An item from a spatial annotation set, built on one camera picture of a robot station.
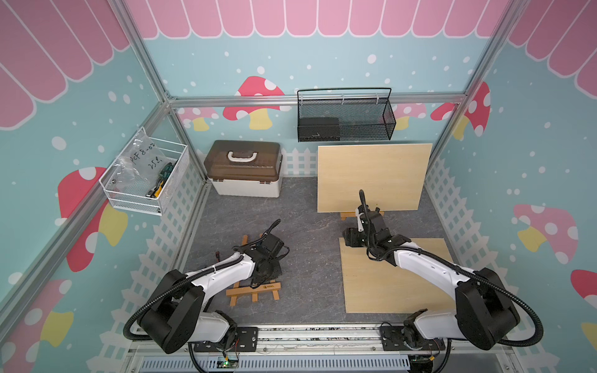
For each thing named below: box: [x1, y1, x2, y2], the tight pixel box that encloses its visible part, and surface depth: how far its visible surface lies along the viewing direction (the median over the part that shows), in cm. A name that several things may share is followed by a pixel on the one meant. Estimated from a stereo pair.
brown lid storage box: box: [203, 139, 283, 199], surface depth 104 cm
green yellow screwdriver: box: [146, 158, 179, 199], surface depth 75 cm
